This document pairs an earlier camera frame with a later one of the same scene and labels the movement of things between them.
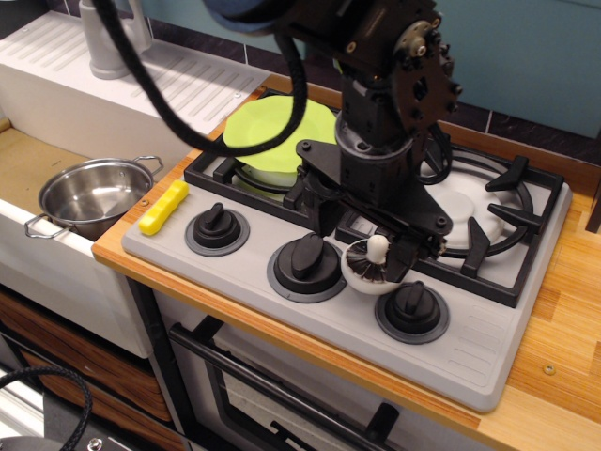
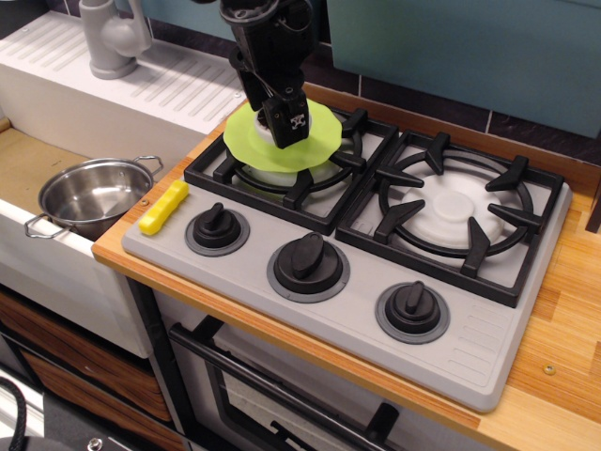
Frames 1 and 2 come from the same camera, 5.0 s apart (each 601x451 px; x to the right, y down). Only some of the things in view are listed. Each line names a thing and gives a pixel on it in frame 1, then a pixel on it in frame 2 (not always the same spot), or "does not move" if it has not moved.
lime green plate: x=262 y=117 does not move
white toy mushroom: x=363 y=266 to x=264 y=132
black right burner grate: x=500 y=209 does not move
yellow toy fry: x=176 y=193 does not move
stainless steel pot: x=87 y=196 does not move
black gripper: x=373 y=166 to x=274 y=41
